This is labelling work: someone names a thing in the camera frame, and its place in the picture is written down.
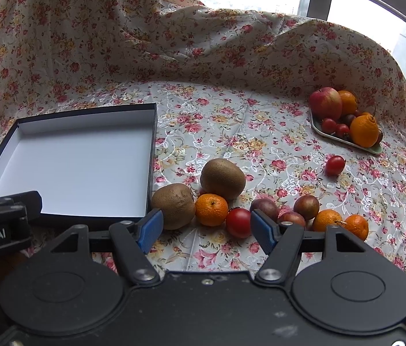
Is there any purple plum front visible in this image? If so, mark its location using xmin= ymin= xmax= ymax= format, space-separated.
xmin=278 ymin=211 xmax=306 ymax=228

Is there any purple plum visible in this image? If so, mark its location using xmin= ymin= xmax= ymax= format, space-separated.
xmin=250 ymin=198 xmax=279 ymax=222
xmin=294 ymin=195 xmax=320 ymax=220
xmin=278 ymin=211 xmax=306 ymax=228

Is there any red tomato front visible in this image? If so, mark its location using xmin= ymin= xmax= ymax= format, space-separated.
xmin=226 ymin=208 xmax=251 ymax=239

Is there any mandarin with stem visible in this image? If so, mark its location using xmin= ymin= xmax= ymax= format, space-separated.
xmin=311 ymin=209 xmax=343 ymax=232

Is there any brown kiwi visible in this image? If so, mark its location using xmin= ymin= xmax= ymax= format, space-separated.
xmin=201 ymin=159 xmax=246 ymax=201
xmin=151 ymin=184 xmax=195 ymax=230

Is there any red tomato lone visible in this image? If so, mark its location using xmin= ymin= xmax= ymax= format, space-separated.
xmin=325 ymin=155 xmax=346 ymax=176

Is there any black white cardboard box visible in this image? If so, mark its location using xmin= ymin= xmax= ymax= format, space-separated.
xmin=0 ymin=103 xmax=158 ymax=230

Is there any plate cherry tomato left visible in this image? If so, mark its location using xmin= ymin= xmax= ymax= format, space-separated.
xmin=321 ymin=118 xmax=337 ymax=134

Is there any plate cherry tomato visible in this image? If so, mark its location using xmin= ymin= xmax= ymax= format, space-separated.
xmin=321 ymin=118 xmax=337 ymax=134
xmin=335 ymin=123 xmax=351 ymax=140

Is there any plate cherry tomato right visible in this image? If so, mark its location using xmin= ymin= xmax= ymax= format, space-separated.
xmin=335 ymin=123 xmax=351 ymax=140

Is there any green rectangular plate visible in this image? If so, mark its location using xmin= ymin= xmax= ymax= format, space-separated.
xmin=308 ymin=112 xmax=383 ymax=155

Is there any bumpy orange with stem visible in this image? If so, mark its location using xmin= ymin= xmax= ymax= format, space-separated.
xmin=350 ymin=114 xmax=379 ymax=148

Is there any plate dark plum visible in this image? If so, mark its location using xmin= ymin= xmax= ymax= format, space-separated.
xmin=342 ymin=114 xmax=356 ymax=127

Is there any red apple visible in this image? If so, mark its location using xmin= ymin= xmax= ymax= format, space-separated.
xmin=308 ymin=87 xmax=343 ymax=120

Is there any round orange on plate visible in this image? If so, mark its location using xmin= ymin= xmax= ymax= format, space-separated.
xmin=338 ymin=90 xmax=358 ymax=116

